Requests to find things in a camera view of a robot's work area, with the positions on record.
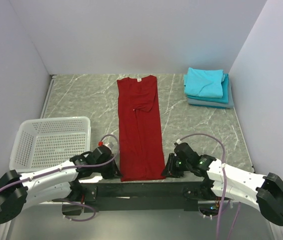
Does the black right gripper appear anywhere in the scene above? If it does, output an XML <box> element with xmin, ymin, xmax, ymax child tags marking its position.
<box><xmin>160</xmin><ymin>153</ymin><xmax>192</xmax><ymax>179</ymax></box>

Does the red t-shirt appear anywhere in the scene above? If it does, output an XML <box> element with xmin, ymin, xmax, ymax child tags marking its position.
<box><xmin>117</xmin><ymin>75</ymin><xmax>165</xmax><ymax>182</ymax></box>

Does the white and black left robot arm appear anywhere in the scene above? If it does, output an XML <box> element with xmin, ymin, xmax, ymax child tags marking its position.
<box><xmin>0</xmin><ymin>145</ymin><xmax>122</xmax><ymax>224</ymax></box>

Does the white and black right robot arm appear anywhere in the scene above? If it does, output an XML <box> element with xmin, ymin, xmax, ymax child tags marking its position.
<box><xmin>161</xmin><ymin>142</ymin><xmax>283</xmax><ymax>227</ymax></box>

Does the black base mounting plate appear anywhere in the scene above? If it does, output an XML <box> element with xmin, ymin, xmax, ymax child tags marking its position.
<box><xmin>65</xmin><ymin>180</ymin><xmax>217</xmax><ymax>212</ymax></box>

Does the grey folded t-shirt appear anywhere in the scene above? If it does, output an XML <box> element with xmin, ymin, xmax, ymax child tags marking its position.
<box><xmin>187</xmin><ymin>80</ymin><xmax>234</xmax><ymax>109</ymax></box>

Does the white plastic laundry basket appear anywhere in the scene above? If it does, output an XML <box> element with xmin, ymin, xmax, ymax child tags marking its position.
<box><xmin>9</xmin><ymin>116</ymin><xmax>91</xmax><ymax>173</ymax></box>

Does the teal folded t-shirt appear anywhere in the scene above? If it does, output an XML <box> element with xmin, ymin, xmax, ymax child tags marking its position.
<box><xmin>186</xmin><ymin>73</ymin><xmax>229</xmax><ymax>104</ymax></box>

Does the light blue folded t-shirt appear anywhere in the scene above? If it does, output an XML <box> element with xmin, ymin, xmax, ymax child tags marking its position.
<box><xmin>183</xmin><ymin>67</ymin><xmax>225</xmax><ymax>99</ymax></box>

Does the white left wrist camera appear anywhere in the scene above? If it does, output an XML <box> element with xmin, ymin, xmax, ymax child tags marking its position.
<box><xmin>98</xmin><ymin>141</ymin><xmax>114</xmax><ymax>150</ymax></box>

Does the aluminium frame rail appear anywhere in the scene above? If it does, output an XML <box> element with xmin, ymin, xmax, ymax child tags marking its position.
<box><xmin>0</xmin><ymin>181</ymin><xmax>282</xmax><ymax>240</ymax></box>

